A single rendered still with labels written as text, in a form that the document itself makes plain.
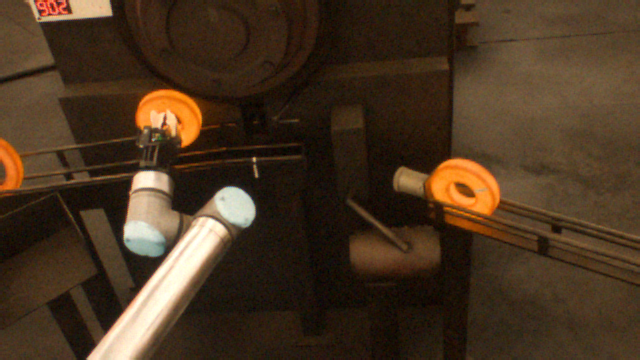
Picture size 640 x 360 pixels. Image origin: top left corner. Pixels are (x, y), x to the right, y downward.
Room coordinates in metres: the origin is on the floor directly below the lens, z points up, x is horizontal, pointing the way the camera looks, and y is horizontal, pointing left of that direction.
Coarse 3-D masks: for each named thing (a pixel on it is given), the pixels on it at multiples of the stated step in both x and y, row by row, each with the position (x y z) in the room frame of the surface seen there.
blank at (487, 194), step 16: (448, 160) 1.21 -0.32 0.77; (464, 160) 1.18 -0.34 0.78; (432, 176) 1.20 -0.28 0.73; (448, 176) 1.18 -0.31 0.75; (464, 176) 1.15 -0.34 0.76; (480, 176) 1.13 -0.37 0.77; (432, 192) 1.20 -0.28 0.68; (448, 192) 1.18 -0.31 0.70; (480, 192) 1.13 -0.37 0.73; (496, 192) 1.12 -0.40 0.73; (448, 208) 1.17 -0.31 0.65; (480, 208) 1.13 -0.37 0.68
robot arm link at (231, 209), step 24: (240, 192) 1.11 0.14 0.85; (216, 216) 1.05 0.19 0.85; (240, 216) 1.05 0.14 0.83; (192, 240) 0.99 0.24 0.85; (216, 240) 1.00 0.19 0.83; (168, 264) 0.93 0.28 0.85; (192, 264) 0.93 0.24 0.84; (216, 264) 0.98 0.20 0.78; (144, 288) 0.88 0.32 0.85; (168, 288) 0.88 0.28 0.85; (192, 288) 0.90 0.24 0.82; (144, 312) 0.82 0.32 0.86; (168, 312) 0.83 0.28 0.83; (120, 336) 0.77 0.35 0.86; (144, 336) 0.78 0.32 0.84
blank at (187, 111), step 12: (156, 96) 1.43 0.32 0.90; (168, 96) 1.42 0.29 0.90; (180, 96) 1.43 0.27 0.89; (144, 108) 1.43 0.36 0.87; (156, 108) 1.42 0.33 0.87; (168, 108) 1.42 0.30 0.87; (180, 108) 1.42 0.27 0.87; (192, 108) 1.42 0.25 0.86; (144, 120) 1.43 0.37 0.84; (192, 120) 1.41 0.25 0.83; (192, 132) 1.41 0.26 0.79
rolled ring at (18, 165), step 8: (0, 144) 1.53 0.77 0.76; (8, 144) 1.55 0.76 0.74; (0, 152) 1.52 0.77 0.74; (8, 152) 1.52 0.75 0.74; (16, 152) 1.54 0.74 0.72; (8, 160) 1.51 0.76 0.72; (16, 160) 1.52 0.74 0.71; (8, 168) 1.51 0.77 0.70; (16, 168) 1.50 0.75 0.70; (8, 176) 1.50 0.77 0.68; (16, 176) 1.50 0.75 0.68; (8, 184) 1.49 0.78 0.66; (16, 184) 1.49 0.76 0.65
